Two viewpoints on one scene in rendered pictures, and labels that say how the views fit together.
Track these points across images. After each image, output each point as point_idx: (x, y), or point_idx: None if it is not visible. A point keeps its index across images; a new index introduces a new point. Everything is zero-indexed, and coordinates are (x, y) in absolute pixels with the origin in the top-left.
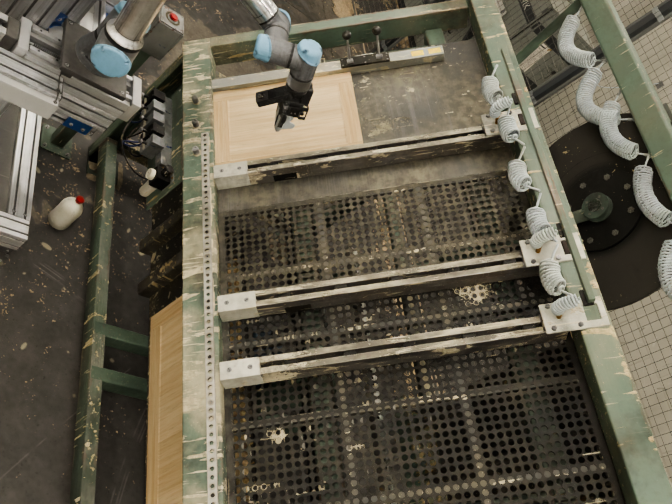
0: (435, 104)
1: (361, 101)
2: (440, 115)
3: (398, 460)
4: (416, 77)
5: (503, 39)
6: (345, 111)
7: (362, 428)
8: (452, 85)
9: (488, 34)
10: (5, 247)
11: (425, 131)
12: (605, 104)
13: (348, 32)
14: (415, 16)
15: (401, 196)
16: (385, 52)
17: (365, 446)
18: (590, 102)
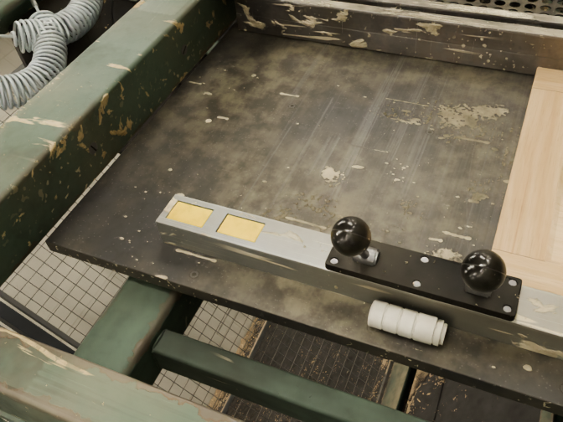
0: (302, 120)
1: (485, 196)
2: (312, 95)
3: (451, 398)
4: (290, 200)
5: (37, 105)
6: (552, 167)
7: (493, 419)
8: (226, 145)
9: (47, 131)
10: None
11: (369, 79)
12: (28, 32)
13: (477, 252)
14: (118, 373)
15: (491, 2)
16: (336, 263)
17: (496, 396)
18: (33, 60)
